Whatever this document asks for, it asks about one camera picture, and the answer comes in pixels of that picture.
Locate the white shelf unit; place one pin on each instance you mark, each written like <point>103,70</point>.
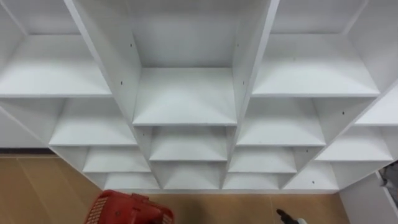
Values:
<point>186,93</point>

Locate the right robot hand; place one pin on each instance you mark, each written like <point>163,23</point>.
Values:
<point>284,216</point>

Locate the dark grey object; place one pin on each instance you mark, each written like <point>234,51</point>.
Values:
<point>391,177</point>

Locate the white cabinet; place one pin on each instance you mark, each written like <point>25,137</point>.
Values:
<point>367,202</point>

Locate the red plastic basket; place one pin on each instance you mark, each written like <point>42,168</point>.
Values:
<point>124,210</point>

